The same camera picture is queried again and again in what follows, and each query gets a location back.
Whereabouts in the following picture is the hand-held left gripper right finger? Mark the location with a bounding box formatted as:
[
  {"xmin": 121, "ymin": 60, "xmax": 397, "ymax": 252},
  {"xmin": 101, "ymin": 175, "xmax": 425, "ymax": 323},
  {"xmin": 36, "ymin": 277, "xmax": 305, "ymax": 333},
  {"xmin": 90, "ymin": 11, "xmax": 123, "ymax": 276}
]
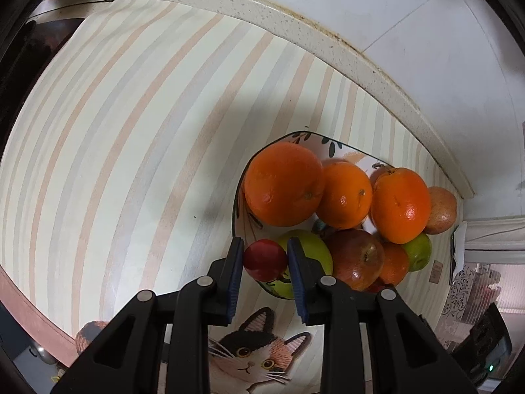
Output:
[{"xmin": 286, "ymin": 237, "xmax": 478, "ymax": 394}]

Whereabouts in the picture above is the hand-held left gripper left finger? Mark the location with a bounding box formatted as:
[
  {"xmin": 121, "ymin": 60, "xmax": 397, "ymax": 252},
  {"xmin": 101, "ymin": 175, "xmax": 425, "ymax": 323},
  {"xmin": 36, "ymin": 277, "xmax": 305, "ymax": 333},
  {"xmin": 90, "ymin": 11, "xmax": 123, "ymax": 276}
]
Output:
[{"xmin": 51, "ymin": 237, "xmax": 245, "ymax": 394}]

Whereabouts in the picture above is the large green apple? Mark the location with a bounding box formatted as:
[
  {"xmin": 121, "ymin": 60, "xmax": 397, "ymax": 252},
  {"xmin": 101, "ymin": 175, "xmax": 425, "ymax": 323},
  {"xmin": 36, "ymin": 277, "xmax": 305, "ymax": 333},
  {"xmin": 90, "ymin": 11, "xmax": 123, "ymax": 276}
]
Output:
[{"xmin": 266, "ymin": 230, "xmax": 334, "ymax": 299}]

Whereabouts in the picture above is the small red fruit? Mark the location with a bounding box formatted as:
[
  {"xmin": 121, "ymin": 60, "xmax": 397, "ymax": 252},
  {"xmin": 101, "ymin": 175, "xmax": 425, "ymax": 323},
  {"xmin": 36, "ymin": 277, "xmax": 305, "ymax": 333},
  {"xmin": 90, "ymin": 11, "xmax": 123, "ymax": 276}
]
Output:
[{"xmin": 243, "ymin": 239, "xmax": 288, "ymax": 282}]

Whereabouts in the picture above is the dark red apple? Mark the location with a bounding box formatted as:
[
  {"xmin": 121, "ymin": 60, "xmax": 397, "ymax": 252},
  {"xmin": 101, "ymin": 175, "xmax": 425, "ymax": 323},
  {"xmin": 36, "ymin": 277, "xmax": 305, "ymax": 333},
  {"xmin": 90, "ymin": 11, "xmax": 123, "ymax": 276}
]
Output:
[{"xmin": 326, "ymin": 229, "xmax": 385, "ymax": 292}]

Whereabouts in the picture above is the small green fruit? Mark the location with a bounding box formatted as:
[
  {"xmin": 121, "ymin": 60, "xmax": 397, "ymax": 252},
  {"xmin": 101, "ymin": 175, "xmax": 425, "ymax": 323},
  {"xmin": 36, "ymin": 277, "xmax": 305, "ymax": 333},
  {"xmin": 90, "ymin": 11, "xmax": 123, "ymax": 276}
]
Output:
[{"xmin": 402, "ymin": 233, "xmax": 433, "ymax": 272}]

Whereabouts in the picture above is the pale orange citrus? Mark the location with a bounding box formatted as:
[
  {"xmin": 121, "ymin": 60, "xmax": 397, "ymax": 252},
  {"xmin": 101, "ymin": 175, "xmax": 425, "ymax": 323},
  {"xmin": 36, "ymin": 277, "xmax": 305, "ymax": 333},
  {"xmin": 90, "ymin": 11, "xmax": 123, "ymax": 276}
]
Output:
[{"xmin": 422, "ymin": 186, "xmax": 458, "ymax": 235}]

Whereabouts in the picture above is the floral ceramic plate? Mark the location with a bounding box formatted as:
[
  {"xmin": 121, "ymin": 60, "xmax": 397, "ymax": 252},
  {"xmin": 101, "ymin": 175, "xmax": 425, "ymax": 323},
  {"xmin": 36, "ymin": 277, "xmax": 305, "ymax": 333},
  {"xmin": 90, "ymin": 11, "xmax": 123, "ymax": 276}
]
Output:
[{"xmin": 232, "ymin": 131, "xmax": 435, "ymax": 300}]

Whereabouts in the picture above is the patterned grey cloth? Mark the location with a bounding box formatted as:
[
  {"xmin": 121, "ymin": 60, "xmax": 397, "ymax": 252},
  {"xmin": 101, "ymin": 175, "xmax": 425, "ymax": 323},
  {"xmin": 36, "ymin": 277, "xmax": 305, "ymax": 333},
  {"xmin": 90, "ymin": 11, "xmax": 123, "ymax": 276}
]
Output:
[{"xmin": 441, "ymin": 263, "xmax": 505, "ymax": 333}]

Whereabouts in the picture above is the mandarin orange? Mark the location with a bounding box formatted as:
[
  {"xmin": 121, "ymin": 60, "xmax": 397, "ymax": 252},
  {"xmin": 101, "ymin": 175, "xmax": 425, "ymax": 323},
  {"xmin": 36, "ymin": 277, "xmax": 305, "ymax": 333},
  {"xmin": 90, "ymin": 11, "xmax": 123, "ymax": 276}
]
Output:
[{"xmin": 316, "ymin": 161, "xmax": 373, "ymax": 230}]

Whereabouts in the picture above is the large orange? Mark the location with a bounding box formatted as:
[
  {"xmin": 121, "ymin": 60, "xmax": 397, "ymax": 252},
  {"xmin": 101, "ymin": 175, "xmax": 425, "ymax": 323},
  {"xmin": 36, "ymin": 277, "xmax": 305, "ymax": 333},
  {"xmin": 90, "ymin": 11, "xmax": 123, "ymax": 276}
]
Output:
[{"xmin": 243, "ymin": 142, "xmax": 326, "ymax": 228}]

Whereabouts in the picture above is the small orange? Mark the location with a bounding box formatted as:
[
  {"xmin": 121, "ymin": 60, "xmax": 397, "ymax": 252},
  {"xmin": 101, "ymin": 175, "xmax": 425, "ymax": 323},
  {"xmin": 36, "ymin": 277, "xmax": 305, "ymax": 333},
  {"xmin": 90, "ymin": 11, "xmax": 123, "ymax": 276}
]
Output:
[{"xmin": 377, "ymin": 243, "xmax": 410, "ymax": 287}]

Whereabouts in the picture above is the striped cat print mat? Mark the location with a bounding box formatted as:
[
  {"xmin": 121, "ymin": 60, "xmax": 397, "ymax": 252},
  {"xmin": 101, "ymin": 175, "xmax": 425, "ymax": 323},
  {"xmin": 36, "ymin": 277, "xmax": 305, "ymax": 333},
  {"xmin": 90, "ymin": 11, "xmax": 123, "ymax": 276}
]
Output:
[{"xmin": 0, "ymin": 0, "xmax": 466, "ymax": 394}]

